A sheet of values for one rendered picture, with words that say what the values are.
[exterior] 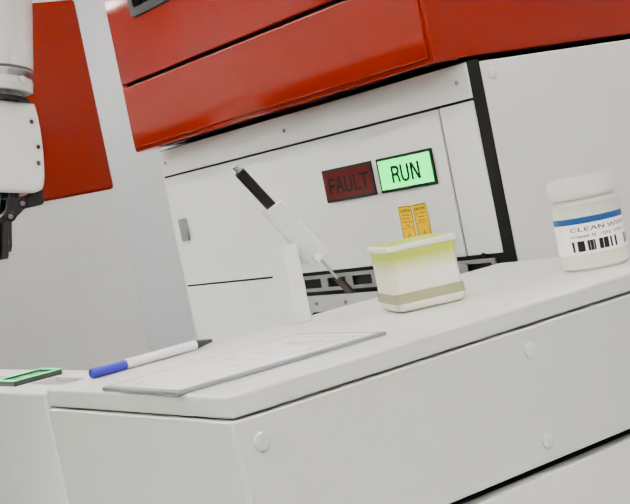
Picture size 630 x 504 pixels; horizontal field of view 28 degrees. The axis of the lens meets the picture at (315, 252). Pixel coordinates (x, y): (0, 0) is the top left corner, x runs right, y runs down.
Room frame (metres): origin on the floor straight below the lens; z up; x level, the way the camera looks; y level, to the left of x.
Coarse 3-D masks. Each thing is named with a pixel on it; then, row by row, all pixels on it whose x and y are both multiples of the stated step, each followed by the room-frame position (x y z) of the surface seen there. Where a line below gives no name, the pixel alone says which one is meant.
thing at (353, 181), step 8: (352, 168) 1.78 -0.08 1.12; (360, 168) 1.77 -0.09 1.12; (368, 168) 1.75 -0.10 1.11; (328, 176) 1.83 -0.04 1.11; (336, 176) 1.81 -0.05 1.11; (344, 176) 1.80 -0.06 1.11; (352, 176) 1.78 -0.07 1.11; (360, 176) 1.77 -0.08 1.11; (368, 176) 1.75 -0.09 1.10; (328, 184) 1.83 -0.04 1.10; (336, 184) 1.82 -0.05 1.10; (344, 184) 1.80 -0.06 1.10; (352, 184) 1.79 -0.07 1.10; (360, 184) 1.77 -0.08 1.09; (368, 184) 1.76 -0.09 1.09; (328, 192) 1.84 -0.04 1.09; (336, 192) 1.82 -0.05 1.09; (344, 192) 1.80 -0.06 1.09; (352, 192) 1.79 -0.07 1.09; (360, 192) 1.77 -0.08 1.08; (368, 192) 1.76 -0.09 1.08; (328, 200) 1.84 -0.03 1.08
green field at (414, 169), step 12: (408, 156) 1.68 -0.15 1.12; (420, 156) 1.66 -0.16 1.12; (384, 168) 1.72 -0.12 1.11; (396, 168) 1.70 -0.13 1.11; (408, 168) 1.68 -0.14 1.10; (420, 168) 1.66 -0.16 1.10; (384, 180) 1.73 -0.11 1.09; (396, 180) 1.71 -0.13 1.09; (408, 180) 1.68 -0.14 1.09; (420, 180) 1.66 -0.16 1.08; (432, 180) 1.65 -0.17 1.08
